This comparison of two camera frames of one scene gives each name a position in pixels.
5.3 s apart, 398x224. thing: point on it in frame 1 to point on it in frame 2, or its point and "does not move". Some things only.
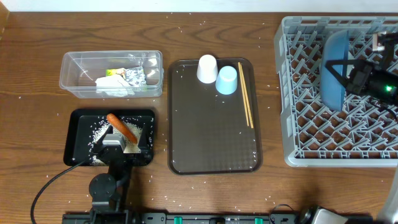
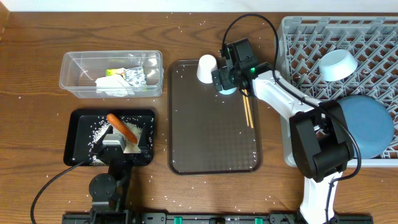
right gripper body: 367,81 to 238,73
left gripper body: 134,159 does not move
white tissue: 114,85 does not move
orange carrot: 115,121 does not move
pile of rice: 101,127 does not move
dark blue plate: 336,47 to 371,123
